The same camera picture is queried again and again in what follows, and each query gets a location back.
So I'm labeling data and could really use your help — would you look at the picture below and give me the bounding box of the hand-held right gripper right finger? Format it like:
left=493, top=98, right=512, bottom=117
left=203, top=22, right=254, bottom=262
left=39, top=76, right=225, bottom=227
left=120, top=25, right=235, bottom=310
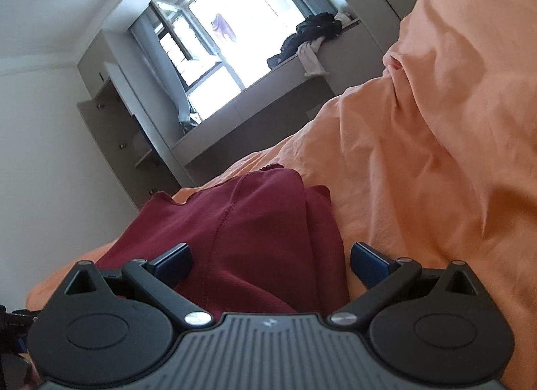
left=328, top=242, right=482, bottom=329

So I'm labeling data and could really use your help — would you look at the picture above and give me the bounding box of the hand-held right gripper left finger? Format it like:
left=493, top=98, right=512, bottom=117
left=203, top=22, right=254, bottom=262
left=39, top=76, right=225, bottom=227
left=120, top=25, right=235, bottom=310
left=63, top=243, right=214, bottom=329

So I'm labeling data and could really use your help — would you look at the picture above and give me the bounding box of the dark red shirt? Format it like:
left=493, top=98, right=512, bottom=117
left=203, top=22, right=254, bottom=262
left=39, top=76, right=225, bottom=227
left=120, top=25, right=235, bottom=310
left=94, top=166, right=352, bottom=316

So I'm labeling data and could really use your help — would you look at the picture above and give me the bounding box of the pile of dark clothes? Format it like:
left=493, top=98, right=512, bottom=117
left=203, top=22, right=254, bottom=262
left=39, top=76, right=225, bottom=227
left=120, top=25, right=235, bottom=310
left=266, top=12, right=343, bottom=70

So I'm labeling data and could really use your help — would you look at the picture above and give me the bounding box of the orange bed sheet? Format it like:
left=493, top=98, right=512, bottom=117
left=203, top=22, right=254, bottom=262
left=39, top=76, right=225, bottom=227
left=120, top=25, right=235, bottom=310
left=25, top=0, right=537, bottom=390

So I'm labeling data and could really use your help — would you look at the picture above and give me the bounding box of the beige open shelf cabinet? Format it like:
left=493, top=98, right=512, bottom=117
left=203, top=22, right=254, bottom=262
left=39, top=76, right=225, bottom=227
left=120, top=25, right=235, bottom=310
left=76, top=29, right=190, bottom=211

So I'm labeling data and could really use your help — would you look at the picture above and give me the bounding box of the beige window bench cabinet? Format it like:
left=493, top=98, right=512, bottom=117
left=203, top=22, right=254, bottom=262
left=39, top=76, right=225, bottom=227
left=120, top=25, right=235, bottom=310
left=170, top=16, right=404, bottom=167

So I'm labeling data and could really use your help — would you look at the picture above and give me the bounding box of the white hanging cloth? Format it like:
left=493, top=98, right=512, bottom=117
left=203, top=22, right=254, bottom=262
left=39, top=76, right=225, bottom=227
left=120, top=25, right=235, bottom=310
left=298, top=37, right=331, bottom=79

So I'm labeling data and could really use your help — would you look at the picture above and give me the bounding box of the open window sash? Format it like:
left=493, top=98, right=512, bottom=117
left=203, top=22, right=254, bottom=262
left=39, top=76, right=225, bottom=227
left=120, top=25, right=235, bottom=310
left=149, top=0, right=224, bottom=89

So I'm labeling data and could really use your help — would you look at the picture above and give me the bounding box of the bright window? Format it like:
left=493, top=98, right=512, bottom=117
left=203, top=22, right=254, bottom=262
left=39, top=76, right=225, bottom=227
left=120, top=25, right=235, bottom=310
left=157, top=0, right=303, bottom=121

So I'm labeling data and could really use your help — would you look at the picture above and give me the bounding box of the purple hanging garment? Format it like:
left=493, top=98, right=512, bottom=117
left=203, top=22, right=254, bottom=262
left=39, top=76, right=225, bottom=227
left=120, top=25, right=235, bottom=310
left=210, top=13, right=238, bottom=45

